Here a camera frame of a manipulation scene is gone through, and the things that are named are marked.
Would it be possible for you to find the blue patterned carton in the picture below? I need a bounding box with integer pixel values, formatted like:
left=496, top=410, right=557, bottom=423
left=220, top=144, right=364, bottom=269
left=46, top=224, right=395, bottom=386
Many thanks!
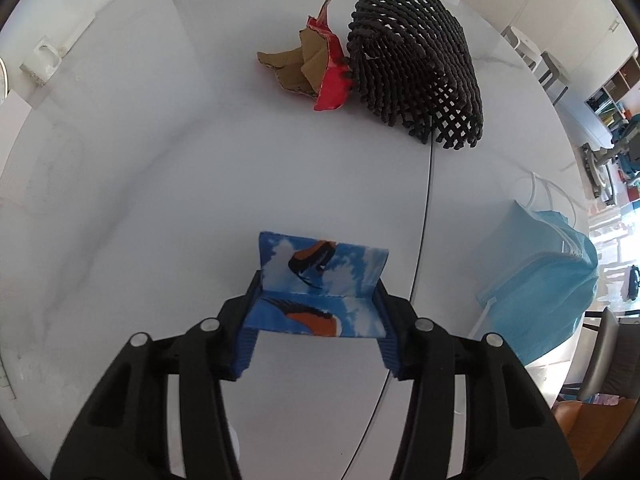
left=243, top=231, right=391, bottom=340

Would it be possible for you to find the orange seat cushion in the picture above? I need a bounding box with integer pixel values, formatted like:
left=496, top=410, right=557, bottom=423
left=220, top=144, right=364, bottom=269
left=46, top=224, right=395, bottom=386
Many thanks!
left=552, top=399, right=640, bottom=480

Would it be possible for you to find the blue face mask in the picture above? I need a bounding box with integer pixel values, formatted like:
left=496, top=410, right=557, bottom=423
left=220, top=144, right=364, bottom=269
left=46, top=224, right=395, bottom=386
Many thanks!
left=469, top=172, right=600, bottom=365

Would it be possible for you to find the red cardboard piece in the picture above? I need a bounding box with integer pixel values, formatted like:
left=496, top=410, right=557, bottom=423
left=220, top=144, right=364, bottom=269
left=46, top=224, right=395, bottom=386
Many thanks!
left=257, top=0, right=354, bottom=112

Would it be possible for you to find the grey dining chair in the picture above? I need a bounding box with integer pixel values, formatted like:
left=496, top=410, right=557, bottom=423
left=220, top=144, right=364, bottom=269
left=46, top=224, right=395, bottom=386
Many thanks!
left=562, top=307, right=621, bottom=402

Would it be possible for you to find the white mug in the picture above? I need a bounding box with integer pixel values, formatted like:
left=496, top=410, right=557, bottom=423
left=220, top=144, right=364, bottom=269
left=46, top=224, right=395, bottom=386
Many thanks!
left=19, top=34, right=64, bottom=81

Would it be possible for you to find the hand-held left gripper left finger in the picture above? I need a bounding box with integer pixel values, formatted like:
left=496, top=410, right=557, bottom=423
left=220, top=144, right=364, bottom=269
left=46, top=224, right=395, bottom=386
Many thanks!
left=50, top=270, right=264, bottom=480

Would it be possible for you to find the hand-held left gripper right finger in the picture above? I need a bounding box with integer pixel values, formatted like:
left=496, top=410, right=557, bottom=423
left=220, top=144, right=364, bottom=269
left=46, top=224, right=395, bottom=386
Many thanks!
left=374, top=279, right=583, bottom=480

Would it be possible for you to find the white stool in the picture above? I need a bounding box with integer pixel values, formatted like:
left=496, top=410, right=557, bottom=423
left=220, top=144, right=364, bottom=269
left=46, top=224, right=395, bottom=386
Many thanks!
left=502, top=24, right=542, bottom=69

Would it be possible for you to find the black mesh net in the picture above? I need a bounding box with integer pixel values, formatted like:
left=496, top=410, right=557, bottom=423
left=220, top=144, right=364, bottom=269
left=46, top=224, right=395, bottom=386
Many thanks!
left=345, top=0, right=485, bottom=151

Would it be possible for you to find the bookshelf with books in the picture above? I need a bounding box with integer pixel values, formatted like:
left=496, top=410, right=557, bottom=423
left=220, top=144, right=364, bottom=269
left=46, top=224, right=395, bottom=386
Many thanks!
left=584, top=60, right=640, bottom=137

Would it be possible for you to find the exercise machine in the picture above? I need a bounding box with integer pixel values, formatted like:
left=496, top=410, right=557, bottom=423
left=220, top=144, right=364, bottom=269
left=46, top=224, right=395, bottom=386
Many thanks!
left=579, top=114, right=640, bottom=207

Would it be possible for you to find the grey stool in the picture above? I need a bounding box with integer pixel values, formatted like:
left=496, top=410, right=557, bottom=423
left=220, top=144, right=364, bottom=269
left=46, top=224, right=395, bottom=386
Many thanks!
left=537, top=52, right=571, bottom=106

